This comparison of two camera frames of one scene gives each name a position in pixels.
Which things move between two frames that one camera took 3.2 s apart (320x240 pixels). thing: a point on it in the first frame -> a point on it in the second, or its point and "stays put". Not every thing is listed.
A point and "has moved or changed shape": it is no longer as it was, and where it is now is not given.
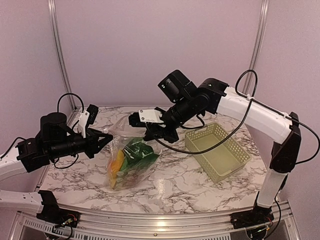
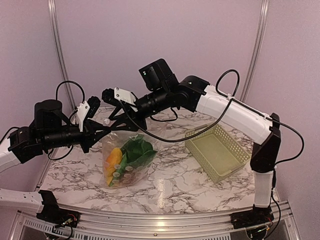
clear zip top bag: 131,157 has moved or changed shape
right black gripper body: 185,110 -> 160,100
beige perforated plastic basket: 221,161 stays put
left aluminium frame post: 53,25 stays put
